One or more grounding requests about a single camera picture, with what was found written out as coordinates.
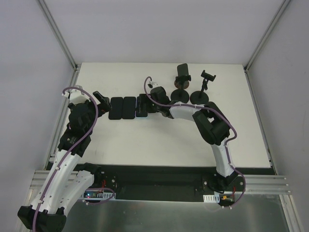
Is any light blue phone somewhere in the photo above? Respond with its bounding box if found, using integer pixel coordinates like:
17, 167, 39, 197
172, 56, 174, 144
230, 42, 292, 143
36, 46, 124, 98
135, 97, 148, 117

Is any black phone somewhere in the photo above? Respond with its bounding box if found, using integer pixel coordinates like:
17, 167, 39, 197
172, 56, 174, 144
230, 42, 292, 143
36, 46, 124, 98
122, 97, 136, 119
108, 97, 124, 120

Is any black round base phone stand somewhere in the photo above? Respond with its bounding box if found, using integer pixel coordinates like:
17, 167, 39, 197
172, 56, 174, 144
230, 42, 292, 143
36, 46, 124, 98
170, 75, 191, 103

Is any brown base metal phone stand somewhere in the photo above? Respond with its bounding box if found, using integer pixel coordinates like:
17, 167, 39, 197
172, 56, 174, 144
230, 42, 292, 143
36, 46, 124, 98
174, 63, 191, 89

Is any black tall clamp phone stand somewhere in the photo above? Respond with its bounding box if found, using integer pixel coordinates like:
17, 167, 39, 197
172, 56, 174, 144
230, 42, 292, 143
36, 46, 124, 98
190, 70, 216, 105

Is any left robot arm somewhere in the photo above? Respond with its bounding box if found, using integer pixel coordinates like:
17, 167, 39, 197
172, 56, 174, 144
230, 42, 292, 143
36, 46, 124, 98
17, 87, 112, 232

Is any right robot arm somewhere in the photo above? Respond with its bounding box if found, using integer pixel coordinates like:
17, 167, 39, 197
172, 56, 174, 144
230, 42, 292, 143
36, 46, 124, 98
144, 86, 238, 191

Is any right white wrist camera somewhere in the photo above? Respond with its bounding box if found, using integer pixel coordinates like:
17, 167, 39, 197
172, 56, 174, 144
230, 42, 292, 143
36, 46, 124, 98
147, 80, 160, 91

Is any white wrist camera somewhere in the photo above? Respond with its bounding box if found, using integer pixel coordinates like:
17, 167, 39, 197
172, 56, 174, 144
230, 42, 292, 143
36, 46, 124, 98
147, 80, 160, 91
62, 85, 89, 105

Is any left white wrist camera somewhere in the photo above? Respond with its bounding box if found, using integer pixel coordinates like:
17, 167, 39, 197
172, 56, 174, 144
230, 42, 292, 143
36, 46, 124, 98
62, 85, 89, 105

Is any left aluminium frame post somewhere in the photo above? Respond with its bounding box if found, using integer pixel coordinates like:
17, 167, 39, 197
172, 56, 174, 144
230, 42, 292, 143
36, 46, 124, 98
36, 0, 79, 71

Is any aluminium frame post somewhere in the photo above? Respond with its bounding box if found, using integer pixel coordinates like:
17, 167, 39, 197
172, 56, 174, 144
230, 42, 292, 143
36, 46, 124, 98
243, 0, 293, 73
36, 0, 79, 71

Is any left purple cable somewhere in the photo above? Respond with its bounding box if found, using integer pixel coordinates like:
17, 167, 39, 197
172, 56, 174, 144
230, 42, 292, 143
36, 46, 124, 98
32, 84, 115, 232

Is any purple cable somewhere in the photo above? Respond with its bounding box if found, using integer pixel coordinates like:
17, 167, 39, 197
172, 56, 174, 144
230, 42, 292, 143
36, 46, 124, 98
32, 84, 115, 232
144, 76, 247, 210

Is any left white cable duct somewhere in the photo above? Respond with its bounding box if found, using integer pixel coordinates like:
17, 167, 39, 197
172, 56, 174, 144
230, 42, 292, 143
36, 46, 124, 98
80, 190, 116, 201

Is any white cable duct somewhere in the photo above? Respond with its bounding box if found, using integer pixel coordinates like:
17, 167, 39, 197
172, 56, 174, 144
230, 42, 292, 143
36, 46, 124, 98
203, 194, 220, 203
80, 190, 116, 201

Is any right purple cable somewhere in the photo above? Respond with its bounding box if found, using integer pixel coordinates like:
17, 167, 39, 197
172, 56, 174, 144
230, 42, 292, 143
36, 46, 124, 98
144, 76, 247, 210

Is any right white cable duct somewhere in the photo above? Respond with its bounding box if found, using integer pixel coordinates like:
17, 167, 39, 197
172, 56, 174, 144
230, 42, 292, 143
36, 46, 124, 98
203, 194, 220, 203

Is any aluminium front rail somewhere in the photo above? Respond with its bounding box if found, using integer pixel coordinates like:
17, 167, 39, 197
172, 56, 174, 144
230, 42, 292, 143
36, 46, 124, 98
29, 170, 292, 195

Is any right aluminium frame post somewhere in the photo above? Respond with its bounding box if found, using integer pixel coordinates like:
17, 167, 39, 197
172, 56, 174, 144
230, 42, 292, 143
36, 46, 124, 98
243, 0, 293, 73

